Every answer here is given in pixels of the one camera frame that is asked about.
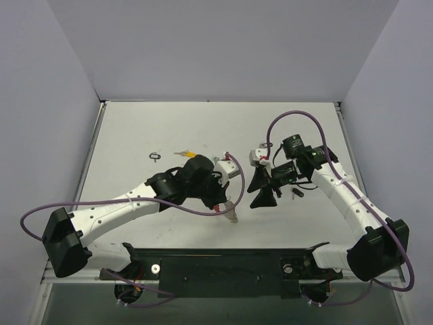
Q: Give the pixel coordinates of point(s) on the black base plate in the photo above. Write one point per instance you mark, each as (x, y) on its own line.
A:
(225, 272)

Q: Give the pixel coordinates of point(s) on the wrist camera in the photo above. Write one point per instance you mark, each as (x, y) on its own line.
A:
(258, 158)
(227, 168)

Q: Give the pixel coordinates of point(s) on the key with solid black tag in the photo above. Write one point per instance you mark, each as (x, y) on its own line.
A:
(296, 193)

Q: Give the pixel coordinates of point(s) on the aluminium front rail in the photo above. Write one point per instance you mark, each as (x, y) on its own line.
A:
(129, 262)

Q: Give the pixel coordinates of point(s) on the key with yellow tag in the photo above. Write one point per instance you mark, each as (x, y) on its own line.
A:
(186, 153)

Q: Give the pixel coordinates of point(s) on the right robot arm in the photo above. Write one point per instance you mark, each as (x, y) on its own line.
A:
(380, 241)

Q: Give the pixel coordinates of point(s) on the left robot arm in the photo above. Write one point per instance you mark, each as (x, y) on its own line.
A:
(70, 238)

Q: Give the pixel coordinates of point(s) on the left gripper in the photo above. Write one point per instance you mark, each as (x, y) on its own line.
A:
(216, 195)

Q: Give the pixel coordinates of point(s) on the key with black outlined tag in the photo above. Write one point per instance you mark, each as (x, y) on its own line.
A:
(155, 156)

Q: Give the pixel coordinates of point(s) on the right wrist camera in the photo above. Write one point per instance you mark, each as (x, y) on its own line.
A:
(258, 158)

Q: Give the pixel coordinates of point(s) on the key with clear black tag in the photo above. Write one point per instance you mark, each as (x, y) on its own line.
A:
(265, 145)

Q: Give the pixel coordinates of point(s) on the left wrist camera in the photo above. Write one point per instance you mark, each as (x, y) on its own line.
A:
(227, 168)

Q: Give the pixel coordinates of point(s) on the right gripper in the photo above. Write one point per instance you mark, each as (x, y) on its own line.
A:
(269, 181)

